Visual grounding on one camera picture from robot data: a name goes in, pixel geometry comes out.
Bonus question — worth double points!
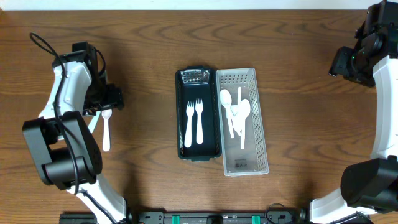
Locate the white spoon horizontal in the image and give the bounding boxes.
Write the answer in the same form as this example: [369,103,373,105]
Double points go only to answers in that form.
[239,99,251,150]

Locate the black perforated plastic basket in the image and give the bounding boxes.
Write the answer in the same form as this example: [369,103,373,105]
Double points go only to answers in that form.
[175,65,221,161]

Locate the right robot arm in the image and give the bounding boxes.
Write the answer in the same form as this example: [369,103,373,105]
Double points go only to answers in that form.
[309,1,397,223]

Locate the left black cable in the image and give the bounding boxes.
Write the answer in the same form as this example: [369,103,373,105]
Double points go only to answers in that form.
[29,32,118,224]

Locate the white spoon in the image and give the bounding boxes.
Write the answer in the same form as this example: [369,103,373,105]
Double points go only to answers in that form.
[231,86,242,116]
[101,109,113,152]

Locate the white spoon diagonal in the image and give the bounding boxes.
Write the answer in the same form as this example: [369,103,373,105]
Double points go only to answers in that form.
[231,103,246,136]

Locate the white spoon vertical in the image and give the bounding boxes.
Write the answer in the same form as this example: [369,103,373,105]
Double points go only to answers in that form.
[220,89,234,139]

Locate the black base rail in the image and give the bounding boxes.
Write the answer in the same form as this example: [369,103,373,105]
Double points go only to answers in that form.
[58,203,312,224]

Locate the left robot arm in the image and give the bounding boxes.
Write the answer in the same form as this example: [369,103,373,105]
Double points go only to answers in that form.
[22,42,132,223]

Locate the clear perforated plastic basket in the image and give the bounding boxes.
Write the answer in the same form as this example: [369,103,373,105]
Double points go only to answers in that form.
[215,68,269,177]

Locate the white plastic fork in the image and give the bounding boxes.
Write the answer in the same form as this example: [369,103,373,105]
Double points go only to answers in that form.
[195,98,203,144]
[184,101,195,147]

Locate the mint green plastic fork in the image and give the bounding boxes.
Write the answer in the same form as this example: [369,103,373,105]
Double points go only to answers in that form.
[88,111,101,133]

